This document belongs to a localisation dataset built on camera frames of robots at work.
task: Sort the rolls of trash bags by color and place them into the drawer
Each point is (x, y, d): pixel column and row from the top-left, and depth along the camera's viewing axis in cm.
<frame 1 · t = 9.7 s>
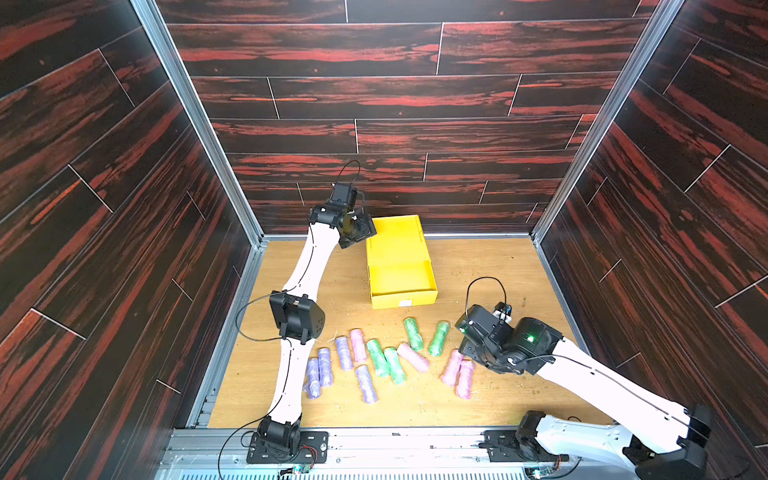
left hand: (370, 233, 94), fingers open
right hand: (471, 343, 74), fingers open
yellow plastic drawer box: (399, 265, 91), point 19 cm above the table
purple trash bag roll: (313, 387, 83), point 3 cm above the table
purple trash bag roll 2: (325, 372, 86), point 3 cm above the table
purple trash bag roll 3: (344, 352, 90), point 2 cm above the table
pink trash bag roll: (358, 345, 91), point 3 cm above the table
green trash bag roll: (378, 357, 88), point 3 cm above the table
green trash bag roll 2: (394, 364, 88), point 2 cm above the table
pink trash bag roll 2: (419, 362, 89), point 2 cm above the table
green trash bag roll 3: (413, 334, 93), point 3 cm above the table
green trash bag roll 4: (438, 338, 92), point 3 cm above the table
pink trash bag roll 3: (465, 378, 84), point 3 cm above the table
purple trash bag roll 4: (367, 384, 84), point 3 cm above the table

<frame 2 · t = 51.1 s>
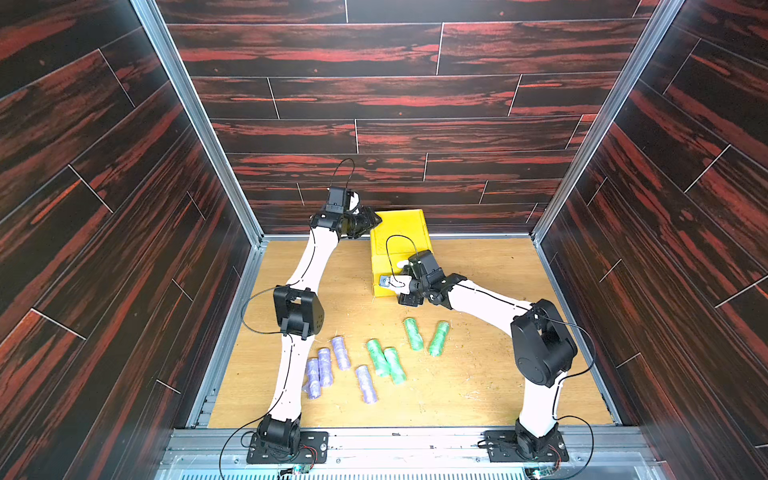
left hand: (380, 222, 97), fingers open
right hand: (410, 276, 96), fingers open
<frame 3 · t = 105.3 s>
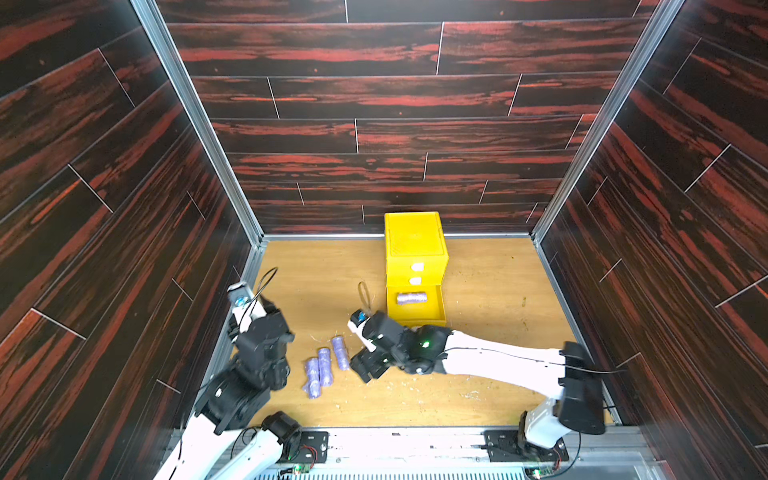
left hand: (258, 301, 65), fingers open
right hand: (365, 349, 75), fingers open
yellow plastic drawer box: (417, 259, 88), point 22 cm above the table
purple trash bag roll 4: (411, 297, 101), point 4 cm above the table
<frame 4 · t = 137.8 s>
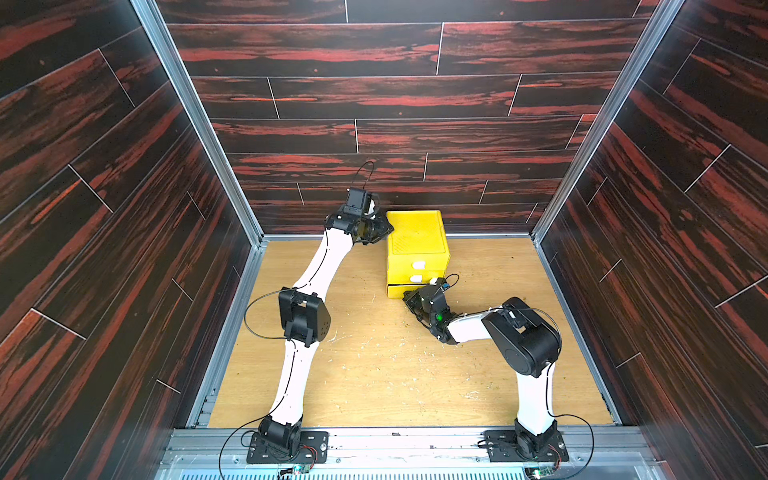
left hand: (396, 229, 93), fingers open
right hand: (407, 288, 100), fingers closed
